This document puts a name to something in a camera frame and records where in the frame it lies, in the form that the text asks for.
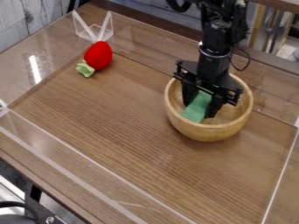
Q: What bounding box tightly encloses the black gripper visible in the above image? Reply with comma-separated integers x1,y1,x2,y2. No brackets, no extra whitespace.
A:
173,59,243,118

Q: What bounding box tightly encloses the green rectangular block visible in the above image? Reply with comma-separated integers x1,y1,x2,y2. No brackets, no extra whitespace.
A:
182,92,211,123

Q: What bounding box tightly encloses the brown wooden bowl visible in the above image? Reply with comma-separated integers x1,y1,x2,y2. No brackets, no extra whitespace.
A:
163,73,255,144

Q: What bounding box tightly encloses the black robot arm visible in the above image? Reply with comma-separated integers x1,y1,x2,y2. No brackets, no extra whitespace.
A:
166,0,249,122

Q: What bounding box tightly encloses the red plush strawberry toy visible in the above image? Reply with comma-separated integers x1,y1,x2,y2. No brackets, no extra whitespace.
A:
76,41,112,78

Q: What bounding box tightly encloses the clear acrylic front barrier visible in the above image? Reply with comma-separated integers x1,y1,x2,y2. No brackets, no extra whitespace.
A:
0,101,197,224

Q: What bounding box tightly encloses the gold metal chair frame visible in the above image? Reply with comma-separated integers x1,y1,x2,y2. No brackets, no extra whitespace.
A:
247,2,295,55

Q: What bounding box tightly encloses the clear acrylic corner bracket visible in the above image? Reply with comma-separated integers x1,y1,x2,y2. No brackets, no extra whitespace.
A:
71,11,114,43

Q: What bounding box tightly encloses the black table leg bracket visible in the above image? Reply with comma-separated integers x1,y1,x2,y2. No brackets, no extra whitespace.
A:
24,185,66,224

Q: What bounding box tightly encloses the black cable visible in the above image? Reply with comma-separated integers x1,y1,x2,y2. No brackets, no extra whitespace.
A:
0,200,36,224

